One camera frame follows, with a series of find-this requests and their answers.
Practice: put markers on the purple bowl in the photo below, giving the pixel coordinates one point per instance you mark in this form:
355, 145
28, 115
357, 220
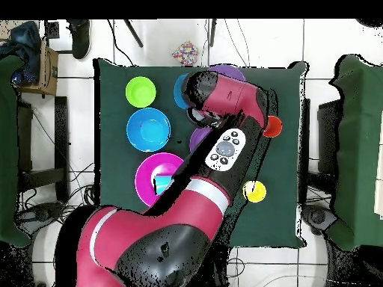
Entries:
197, 137
229, 70

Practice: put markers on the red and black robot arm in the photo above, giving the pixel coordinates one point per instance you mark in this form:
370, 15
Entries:
233, 95

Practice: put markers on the pink bowl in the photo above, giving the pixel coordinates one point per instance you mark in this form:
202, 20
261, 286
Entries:
143, 179

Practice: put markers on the dark green table cloth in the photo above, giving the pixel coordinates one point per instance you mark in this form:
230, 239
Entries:
119, 179

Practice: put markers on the blue cup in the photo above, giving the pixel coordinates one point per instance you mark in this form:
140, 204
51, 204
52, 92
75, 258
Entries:
163, 184

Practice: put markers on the black floor frame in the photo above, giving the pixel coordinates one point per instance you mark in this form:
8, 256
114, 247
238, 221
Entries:
59, 51

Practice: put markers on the green cloth side table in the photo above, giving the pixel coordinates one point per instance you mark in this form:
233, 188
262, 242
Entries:
359, 149
9, 149

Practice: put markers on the cardboard box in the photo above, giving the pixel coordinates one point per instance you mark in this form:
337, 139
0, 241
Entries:
49, 71

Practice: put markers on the black tripod leg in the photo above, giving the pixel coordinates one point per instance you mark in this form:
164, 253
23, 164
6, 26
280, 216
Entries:
133, 33
212, 33

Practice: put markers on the black stool frame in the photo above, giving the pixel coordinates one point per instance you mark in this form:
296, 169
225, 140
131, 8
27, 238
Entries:
61, 134

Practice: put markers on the green bowl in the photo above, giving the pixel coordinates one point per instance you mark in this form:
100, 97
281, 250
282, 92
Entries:
140, 92

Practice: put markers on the yellow cup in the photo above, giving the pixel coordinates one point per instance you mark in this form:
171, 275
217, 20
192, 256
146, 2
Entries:
255, 192

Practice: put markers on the large blue bowl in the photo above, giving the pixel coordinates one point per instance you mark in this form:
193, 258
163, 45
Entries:
148, 130

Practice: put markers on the small blue patterned bowl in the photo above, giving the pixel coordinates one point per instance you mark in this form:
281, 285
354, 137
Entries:
178, 91

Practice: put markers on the black pedestal leg with caster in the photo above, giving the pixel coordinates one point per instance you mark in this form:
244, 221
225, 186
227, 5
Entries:
318, 216
42, 212

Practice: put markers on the orange cup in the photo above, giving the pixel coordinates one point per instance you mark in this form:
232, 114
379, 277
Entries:
274, 127

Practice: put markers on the colourful patterned box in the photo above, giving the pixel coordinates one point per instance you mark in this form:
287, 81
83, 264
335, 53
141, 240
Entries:
185, 53

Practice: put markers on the person's foot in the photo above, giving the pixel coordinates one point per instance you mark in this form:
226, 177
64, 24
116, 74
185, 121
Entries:
80, 39

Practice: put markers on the blue cloth bundle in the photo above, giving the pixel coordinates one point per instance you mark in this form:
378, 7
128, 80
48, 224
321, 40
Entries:
24, 39

